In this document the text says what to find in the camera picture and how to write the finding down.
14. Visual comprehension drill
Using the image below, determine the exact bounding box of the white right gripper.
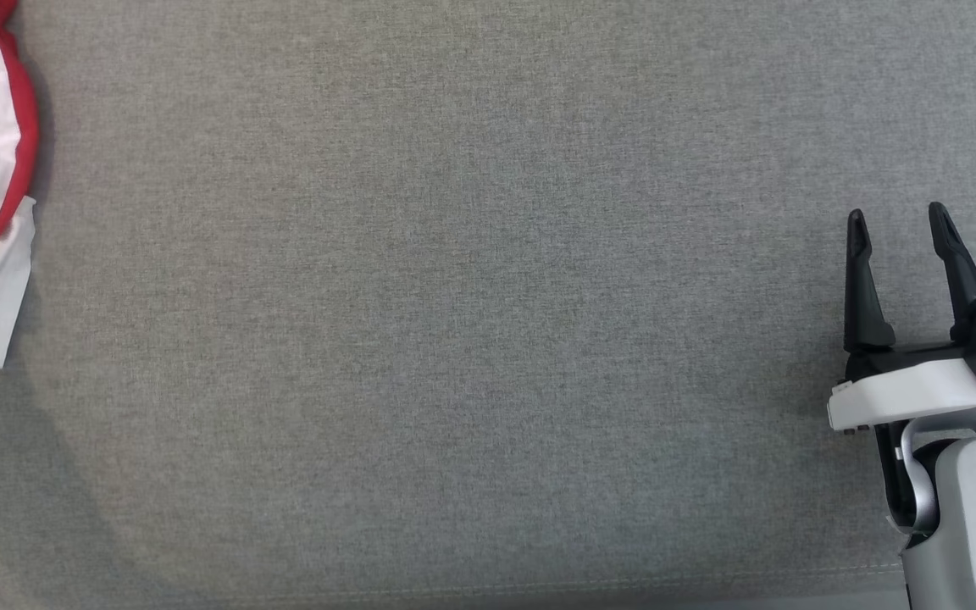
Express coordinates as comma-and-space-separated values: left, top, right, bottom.
827, 202, 976, 435

